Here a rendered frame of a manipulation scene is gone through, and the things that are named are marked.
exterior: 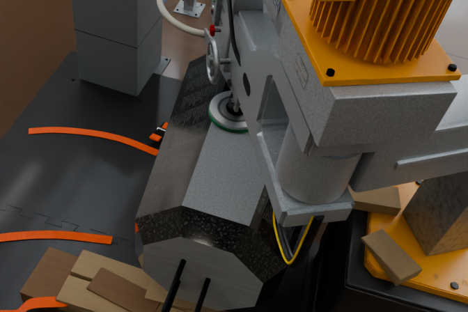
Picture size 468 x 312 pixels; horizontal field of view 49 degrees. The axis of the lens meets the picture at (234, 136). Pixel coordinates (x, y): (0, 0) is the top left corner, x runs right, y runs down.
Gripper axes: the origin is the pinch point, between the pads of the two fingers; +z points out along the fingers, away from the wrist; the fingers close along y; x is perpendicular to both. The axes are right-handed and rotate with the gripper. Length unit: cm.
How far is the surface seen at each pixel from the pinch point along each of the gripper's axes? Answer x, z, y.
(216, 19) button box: -27, -47, 77
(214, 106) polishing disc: -25, -6, 82
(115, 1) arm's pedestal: -29.8, 20.5, -26.4
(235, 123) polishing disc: -21, -7, 93
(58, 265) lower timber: -97, 66, 89
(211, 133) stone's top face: -31, -4, 93
